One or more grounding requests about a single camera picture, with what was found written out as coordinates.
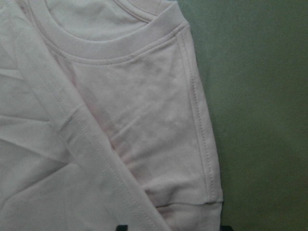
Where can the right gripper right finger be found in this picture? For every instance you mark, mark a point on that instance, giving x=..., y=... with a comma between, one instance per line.
x=225, y=228

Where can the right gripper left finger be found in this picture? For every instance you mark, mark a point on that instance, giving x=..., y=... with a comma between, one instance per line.
x=122, y=228

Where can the pink Snoopy t-shirt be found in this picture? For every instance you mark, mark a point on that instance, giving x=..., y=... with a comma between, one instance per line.
x=103, y=119

